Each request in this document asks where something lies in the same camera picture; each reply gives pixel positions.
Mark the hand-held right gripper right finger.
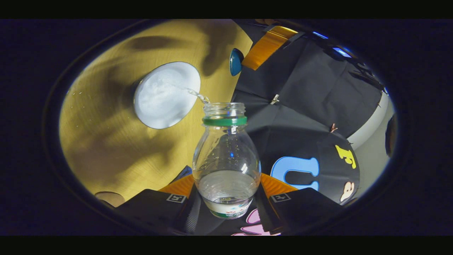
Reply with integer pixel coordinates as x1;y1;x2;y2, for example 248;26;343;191
254;173;342;234

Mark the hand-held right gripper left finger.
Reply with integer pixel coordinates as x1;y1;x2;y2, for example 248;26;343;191
115;174;199;234

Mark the round brown coaster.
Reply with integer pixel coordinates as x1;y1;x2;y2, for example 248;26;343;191
95;191;125;208

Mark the clear plastic water bottle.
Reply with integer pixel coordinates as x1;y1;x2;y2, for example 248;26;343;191
192;102;262;219

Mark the white teacup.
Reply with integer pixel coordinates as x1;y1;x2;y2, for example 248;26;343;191
133;61;201;130

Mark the black backdrop cloth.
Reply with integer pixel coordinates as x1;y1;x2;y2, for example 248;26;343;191
193;19;386;236

